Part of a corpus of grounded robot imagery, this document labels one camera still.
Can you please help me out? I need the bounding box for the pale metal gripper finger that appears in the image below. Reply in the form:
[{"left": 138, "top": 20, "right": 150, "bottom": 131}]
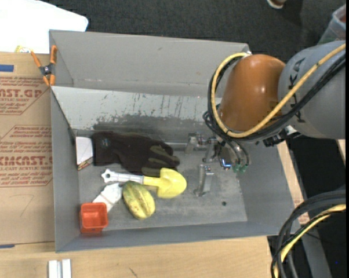
[
  {"left": 194, "top": 163, "right": 216, "bottom": 197},
  {"left": 185, "top": 133, "right": 206, "bottom": 155}
]

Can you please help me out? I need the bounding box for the yellow-green toy fruit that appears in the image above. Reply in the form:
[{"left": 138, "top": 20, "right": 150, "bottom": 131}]
[{"left": 122, "top": 181, "right": 157, "bottom": 221}]

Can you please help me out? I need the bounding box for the dark brown glove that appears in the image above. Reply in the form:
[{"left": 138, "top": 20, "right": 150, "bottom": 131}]
[{"left": 91, "top": 130, "right": 181, "bottom": 177}]

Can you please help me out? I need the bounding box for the grey metal bin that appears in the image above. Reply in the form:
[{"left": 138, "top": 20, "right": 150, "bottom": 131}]
[{"left": 49, "top": 30, "right": 297, "bottom": 253}]

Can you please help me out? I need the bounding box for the white plastic tube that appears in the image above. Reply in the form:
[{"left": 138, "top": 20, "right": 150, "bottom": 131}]
[{"left": 92, "top": 182, "right": 124, "bottom": 213}]

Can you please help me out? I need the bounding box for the white flat packet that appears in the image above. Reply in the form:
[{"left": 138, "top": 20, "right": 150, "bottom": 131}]
[{"left": 75, "top": 136, "right": 94, "bottom": 171}]

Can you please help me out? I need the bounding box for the orange square cup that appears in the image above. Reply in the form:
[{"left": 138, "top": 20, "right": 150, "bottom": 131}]
[{"left": 79, "top": 202, "right": 110, "bottom": 235}]

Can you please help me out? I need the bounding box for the brown cardboard board red print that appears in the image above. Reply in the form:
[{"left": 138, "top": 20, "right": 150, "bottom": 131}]
[{"left": 0, "top": 50, "right": 57, "bottom": 250}]

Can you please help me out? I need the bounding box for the yellow toy shovel white handle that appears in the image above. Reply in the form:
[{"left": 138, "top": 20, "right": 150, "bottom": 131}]
[{"left": 101, "top": 167, "right": 188, "bottom": 200}]

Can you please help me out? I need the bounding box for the black cylinder on white bracket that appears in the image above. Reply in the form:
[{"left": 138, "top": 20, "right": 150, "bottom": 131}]
[{"left": 263, "top": 125, "right": 297, "bottom": 148}]

